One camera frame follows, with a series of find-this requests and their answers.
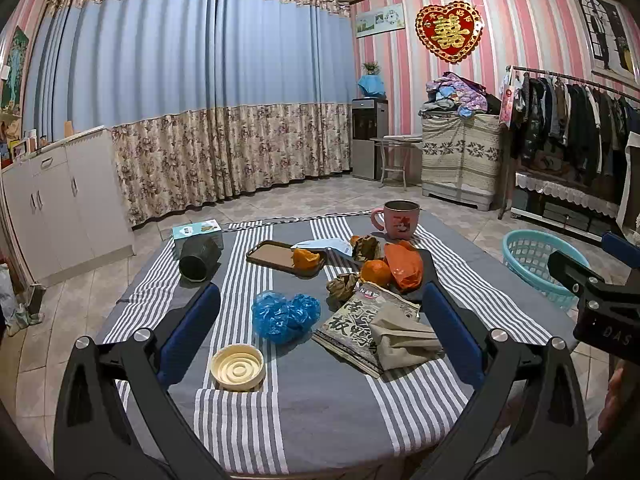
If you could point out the landscape wall picture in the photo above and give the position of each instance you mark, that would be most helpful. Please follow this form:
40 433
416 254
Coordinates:
381 20

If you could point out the cream round lid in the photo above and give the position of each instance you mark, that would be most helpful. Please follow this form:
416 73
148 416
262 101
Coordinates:
238 367

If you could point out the orange plastic bag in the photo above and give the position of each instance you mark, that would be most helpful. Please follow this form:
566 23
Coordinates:
406 265

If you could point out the person's right hand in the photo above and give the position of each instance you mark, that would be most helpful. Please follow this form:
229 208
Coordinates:
620 386

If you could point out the pile of clothes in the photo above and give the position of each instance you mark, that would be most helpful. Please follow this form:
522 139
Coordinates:
451 93

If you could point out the cloth covered furniture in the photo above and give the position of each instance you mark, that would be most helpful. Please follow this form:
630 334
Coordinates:
628 211

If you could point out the small metal side table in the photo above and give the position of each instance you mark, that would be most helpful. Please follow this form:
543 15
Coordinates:
395 153

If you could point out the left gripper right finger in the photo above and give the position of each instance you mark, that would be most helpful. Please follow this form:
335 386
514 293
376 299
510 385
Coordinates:
525 418

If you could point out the blue floral curtain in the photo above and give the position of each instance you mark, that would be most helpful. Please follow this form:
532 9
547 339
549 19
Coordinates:
203 100

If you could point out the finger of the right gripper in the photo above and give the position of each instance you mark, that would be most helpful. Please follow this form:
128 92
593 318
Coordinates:
621 249

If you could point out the teal tissue box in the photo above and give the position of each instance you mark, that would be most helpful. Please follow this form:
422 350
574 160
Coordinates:
200 231

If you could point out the low lace covered shelf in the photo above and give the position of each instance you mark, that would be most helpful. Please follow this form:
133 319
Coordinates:
554 202

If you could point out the red heart wall decoration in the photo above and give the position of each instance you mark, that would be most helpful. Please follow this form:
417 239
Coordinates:
451 32

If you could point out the clothes rack with garments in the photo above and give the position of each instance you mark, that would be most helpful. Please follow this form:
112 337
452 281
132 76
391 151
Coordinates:
567 127

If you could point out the beige cloth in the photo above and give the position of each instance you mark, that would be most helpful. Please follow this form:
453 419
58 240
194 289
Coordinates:
401 341

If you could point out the white cabinet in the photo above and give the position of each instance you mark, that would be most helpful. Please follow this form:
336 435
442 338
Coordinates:
65 208

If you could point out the grey water dispenser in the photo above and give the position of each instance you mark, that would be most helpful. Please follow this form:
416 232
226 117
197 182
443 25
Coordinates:
369 123

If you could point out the cloth covered cabinet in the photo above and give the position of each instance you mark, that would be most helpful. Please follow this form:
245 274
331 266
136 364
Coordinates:
462 158

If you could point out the blue plastic bag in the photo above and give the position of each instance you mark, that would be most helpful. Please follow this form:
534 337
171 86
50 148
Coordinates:
282 320

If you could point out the pink mug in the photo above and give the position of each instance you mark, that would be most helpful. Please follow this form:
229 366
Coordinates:
397 218

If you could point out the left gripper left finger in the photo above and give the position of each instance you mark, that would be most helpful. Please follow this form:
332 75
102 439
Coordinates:
93 437

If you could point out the small potted plant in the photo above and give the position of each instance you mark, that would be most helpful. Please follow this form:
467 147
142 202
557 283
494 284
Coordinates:
371 68

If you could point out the brown wrapper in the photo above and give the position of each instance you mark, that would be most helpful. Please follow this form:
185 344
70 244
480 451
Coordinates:
342 287

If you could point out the orange peel piece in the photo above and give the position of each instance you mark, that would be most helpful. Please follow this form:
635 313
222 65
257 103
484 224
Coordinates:
304 260

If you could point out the dark wrapper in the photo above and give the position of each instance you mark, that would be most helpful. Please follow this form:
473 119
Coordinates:
365 248

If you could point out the turquoise plastic basket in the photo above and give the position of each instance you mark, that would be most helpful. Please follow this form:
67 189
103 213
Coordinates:
526 254

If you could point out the white face mask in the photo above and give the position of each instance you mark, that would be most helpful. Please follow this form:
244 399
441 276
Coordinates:
340 247

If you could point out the grey striped tablecloth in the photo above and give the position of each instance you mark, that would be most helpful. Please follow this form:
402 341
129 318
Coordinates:
315 412

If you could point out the blue covered water bottle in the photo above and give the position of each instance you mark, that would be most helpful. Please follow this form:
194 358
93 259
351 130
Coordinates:
371 86

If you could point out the framed wedding photo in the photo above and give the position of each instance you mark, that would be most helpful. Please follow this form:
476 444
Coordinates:
608 41

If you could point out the orange fruit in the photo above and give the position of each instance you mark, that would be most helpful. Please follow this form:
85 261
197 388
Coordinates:
376 271

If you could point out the dark green cylinder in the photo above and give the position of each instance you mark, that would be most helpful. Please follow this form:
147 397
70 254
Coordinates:
198 258

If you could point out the printed snack packet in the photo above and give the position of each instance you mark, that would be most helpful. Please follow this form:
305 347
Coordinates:
347 331

